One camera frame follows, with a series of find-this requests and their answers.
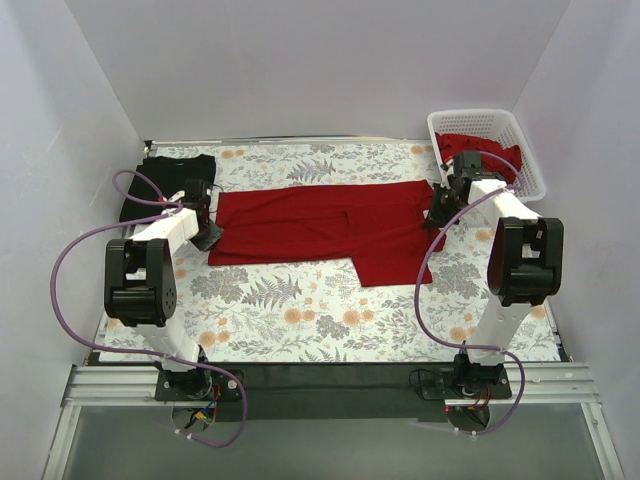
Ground red t-shirt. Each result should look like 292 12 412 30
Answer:
208 180 445 287

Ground purple cable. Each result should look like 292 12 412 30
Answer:
51 169 249 449
409 149 527 437

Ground white plastic laundry basket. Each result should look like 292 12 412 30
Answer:
426 108 547 203

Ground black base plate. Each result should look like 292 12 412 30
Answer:
154 369 241 402
408 368 512 400

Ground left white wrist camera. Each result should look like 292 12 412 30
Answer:
158 190 185 206

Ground folded black t-shirt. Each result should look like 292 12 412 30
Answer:
127 154 216 201

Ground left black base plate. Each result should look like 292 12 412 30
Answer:
154 369 241 402

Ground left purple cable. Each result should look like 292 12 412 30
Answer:
51 169 249 449

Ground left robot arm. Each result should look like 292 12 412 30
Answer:
104 179 222 400

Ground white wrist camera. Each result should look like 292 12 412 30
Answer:
158 190 185 206
440 157 454 178

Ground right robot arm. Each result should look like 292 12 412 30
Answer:
424 150 564 398

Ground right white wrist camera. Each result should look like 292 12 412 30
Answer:
440 157 454 178

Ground red t-shirts in basket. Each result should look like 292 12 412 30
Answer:
436 133 523 184

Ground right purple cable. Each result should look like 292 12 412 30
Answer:
409 149 527 437

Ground aluminium frame rail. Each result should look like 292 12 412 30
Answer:
44 363 624 479

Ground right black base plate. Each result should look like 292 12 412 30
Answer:
408 368 512 400

